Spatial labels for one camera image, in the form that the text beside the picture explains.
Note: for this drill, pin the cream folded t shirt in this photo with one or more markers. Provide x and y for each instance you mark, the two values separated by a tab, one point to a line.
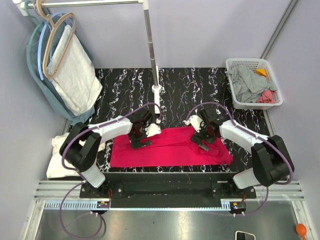
55	168

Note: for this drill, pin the grey t shirt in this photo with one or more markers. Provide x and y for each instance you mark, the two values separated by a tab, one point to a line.
247	85

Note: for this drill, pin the salmon pink t shirt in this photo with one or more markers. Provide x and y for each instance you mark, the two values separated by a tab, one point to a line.
267	97

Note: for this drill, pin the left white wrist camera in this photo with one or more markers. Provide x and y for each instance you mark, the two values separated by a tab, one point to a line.
152	130

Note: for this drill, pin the blue plastic hanger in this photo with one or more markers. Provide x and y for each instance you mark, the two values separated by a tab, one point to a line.
53	23

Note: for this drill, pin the smartphone with white edge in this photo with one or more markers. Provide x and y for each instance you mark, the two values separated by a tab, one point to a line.
240	235

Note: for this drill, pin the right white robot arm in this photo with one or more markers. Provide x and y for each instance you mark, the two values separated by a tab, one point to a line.
270	158

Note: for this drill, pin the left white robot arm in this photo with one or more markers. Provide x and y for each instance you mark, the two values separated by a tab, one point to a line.
81	146

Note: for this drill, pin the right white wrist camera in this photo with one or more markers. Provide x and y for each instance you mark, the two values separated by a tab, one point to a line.
195	121

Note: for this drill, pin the orange garment in basket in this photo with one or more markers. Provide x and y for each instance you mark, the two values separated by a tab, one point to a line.
261	72

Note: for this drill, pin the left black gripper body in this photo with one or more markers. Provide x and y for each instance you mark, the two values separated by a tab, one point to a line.
140	143

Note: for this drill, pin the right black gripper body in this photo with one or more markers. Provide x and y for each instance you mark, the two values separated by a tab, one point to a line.
200	140

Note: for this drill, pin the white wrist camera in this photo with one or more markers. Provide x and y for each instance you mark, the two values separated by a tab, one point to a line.
152	130
195	121

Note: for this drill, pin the orange ball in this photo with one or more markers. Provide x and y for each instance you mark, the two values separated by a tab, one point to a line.
301	231

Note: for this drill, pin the aluminium frame rail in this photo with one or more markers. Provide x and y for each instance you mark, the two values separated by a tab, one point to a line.
63	194

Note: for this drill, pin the metal clothes rack stand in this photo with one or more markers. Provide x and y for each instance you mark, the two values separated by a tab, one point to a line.
40	4

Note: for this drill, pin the white towel on hanger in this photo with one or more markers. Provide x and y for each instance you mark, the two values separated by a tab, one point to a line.
75	80

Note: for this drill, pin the pink red t shirt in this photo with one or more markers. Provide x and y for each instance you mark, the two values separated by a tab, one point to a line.
172	148

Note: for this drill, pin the teal garment on hanger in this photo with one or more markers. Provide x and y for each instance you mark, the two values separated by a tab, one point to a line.
47	88

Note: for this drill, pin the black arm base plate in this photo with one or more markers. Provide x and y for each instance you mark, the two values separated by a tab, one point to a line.
167	190

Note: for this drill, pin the white plastic laundry basket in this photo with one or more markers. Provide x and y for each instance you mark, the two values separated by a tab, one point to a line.
253	64

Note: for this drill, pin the green plastic hanger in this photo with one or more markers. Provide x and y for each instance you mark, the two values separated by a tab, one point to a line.
40	24

